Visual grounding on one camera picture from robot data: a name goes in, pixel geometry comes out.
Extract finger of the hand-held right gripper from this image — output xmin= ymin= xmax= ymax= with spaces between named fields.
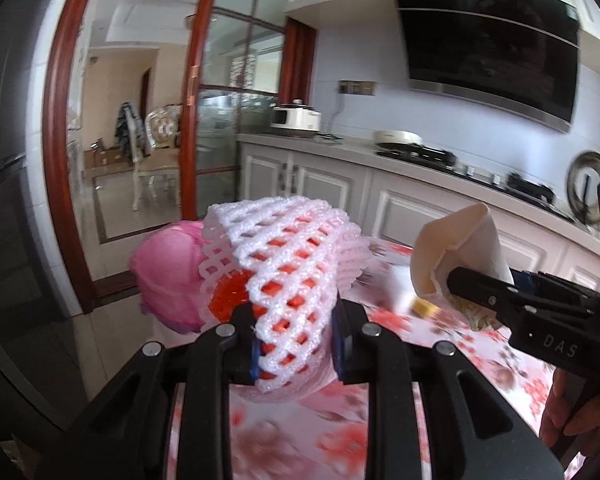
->
xmin=446 ymin=266 xmax=531 ymax=328
xmin=509 ymin=269 xmax=600 ymax=306

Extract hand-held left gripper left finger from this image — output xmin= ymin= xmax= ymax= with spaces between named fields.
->
xmin=35 ymin=302 xmax=261 ymax=480

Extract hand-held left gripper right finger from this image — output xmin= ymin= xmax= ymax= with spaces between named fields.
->
xmin=331 ymin=300 xmax=566 ymax=480

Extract white paper bag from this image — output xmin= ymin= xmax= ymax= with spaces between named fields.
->
xmin=411 ymin=202 xmax=513 ymax=298

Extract pink plastic bag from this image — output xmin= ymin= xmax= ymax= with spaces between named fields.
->
xmin=127 ymin=220 xmax=216 ymax=335

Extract person's right hand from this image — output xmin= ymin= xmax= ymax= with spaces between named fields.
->
xmin=539 ymin=367 xmax=600 ymax=461

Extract pink floral tablecloth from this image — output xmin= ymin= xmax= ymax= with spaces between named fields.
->
xmin=165 ymin=237 xmax=600 ymax=480

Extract black gas stove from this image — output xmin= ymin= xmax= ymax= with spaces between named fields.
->
xmin=375 ymin=142 xmax=576 ymax=223

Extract round metal pan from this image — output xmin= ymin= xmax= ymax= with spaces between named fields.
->
xmin=566 ymin=150 xmax=600 ymax=223

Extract white kitchen base cabinet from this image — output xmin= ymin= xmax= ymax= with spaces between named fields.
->
xmin=237 ymin=132 xmax=600 ymax=291

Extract white frying pan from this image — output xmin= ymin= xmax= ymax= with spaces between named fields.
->
xmin=371 ymin=130 xmax=425 ymax=151

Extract black range hood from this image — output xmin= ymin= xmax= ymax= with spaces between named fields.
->
xmin=390 ymin=0 xmax=581 ymax=135

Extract white rice cooker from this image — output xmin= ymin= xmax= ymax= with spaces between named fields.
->
xmin=270 ymin=100 xmax=323 ymax=138

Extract white ornate chair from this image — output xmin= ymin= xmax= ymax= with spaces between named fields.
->
xmin=130 ymin=105 xmax=183 ymax=211

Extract cardboard boxes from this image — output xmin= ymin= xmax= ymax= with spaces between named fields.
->
xmin=82 ymin=140 xmax=131 ymax=171

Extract dark clothes on chair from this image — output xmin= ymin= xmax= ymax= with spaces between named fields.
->
xmin=112 ymin=102 xmax=151 ymax=161

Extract dark refrigerator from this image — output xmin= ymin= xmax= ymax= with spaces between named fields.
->
xmin=0 ymin=0 xmax=88 ymax=441

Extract glass sliding door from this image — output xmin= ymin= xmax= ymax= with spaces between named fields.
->
xmin=180 ymin=0 xmax=301 ymax=221

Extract wall power outlet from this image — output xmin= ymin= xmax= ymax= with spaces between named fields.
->
xmin=339 ymin=80 xmax=378 ymax=97

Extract red-brown wooden door frame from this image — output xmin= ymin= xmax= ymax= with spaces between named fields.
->
xmin=42 ymin=0 xmax=316 ymax=316

